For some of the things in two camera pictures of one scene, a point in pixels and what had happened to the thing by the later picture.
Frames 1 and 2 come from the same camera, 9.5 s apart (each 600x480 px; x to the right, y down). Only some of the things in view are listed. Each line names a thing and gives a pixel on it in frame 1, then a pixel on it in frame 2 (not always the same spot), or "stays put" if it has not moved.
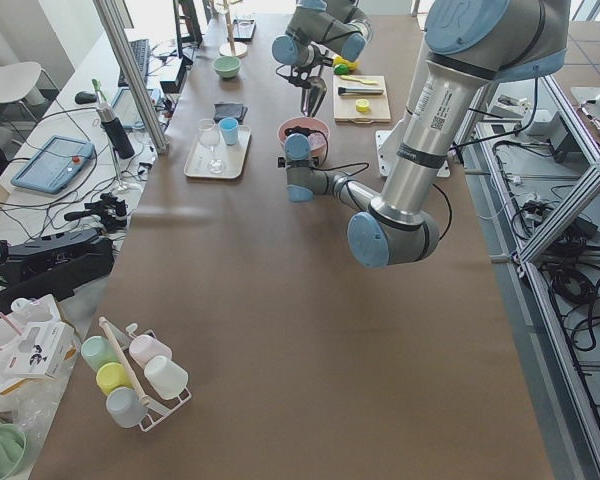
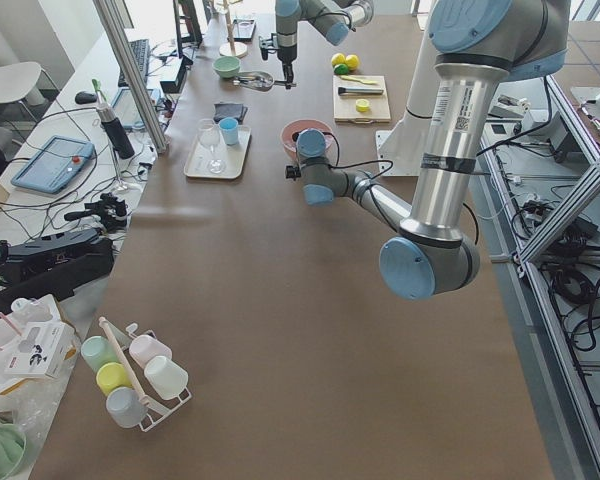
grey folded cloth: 234,110 stays put
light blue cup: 229,128 stays put
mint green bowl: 226,66 stays put
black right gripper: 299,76 → 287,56
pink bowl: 304,125 stays put
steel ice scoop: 312,95 → 255,80
